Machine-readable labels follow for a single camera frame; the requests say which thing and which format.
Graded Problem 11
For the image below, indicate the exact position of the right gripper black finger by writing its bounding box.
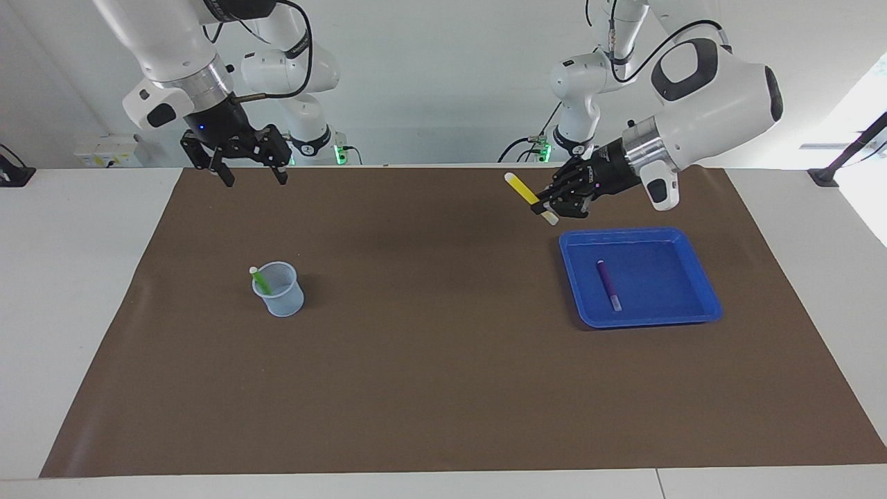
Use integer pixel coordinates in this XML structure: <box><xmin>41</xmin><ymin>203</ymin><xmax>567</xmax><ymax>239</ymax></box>
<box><xmin>180</xmin><ymin>132</ymin><xmax>236</xmax><ymax>188</ymax></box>
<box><xmin>256</xmin><ymin>126</ymin><xmax>290</xmax><ymax>186</ymax></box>

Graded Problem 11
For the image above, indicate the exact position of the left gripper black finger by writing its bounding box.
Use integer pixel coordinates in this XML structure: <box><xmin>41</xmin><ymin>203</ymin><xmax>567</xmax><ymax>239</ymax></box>
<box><xmin>531</xmin><ymin>187</ymin><xmax>597</xmax><ymax>219</ymax></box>
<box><xmin>551</xmin><ymin>158</ymin><xmax>590</xmax><ymax>196</ymax></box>

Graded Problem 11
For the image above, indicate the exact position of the yellow marker pen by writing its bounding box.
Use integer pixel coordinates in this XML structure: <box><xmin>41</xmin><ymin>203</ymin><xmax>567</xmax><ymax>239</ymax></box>
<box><xmin>504</xmin><ymin>172</ymin><xmax>559</xmax><ymax>226</ymax></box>

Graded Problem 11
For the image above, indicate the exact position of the purple marker pen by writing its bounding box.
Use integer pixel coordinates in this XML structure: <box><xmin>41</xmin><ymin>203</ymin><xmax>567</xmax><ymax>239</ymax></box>
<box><xmin>597</xmin><ymin>260</ymin><xmax>622</xmax><ymax>312</ymax></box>

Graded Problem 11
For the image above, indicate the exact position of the blue plastic tray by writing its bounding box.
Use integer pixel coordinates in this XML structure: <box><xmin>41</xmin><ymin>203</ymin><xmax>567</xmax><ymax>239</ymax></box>
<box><xmin>559</xmin><ymin>227</ymin><xmax>723</xmax><ymax>329</ymax></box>

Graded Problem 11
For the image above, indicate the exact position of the translucent plastic cup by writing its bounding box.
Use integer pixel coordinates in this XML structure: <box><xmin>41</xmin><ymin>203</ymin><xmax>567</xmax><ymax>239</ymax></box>
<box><xmin>252</xmin><ymin>261</ymin><xmax>306</xmax><ymax>318</ymax></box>

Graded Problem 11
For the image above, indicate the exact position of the brown table mat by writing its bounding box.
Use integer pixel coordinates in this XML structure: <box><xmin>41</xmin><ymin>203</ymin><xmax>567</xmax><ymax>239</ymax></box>
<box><xmin>39</xmin><ymin>165</ymin><xmax>887</xmax><ymax>479</ymax></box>

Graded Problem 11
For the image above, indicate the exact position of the white wall socket box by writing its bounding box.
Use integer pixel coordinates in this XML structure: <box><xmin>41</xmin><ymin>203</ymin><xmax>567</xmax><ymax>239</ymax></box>
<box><xmin>74</xmin><ymin>134</ymin><xmax>150</xmax><ymax>168</ymax></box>

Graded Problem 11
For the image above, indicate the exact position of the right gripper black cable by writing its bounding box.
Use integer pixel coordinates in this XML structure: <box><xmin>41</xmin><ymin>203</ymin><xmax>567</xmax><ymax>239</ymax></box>
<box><xmin>201</xmin><ymin>0</ymin><xmax>313</xmax><ymax>103</ymax></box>

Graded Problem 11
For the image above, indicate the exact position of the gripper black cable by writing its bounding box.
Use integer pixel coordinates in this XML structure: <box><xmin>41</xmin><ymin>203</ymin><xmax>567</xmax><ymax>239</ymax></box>
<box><xmin>201</xmin><ymin>0</ymin><xmax>313</xmax><ymax>103</ymax></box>
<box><xmin>586</xmin><ymin>0</ymin><xmax>725</xmax><ymax>84</ymax></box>

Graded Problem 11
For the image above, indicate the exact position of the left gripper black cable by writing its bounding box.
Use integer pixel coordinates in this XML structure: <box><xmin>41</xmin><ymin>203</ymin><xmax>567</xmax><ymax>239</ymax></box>
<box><xmin>586</xmin><ymin>0</ymin><xmax>725</xmax><ymax>84</ymax></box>

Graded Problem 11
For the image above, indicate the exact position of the black clamp bracket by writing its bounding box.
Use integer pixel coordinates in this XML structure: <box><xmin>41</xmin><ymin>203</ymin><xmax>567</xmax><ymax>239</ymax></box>
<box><xmin>0</xmin><ymin>144</ymin><xmax>37</xmax><ymax>188</ymax></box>

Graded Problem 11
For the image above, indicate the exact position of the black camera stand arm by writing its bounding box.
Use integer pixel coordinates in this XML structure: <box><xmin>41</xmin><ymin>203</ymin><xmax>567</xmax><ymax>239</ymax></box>
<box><xmin>807</xmin><ymin>111</ymin><xmax>887</xmax><ymax>188</ymax></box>

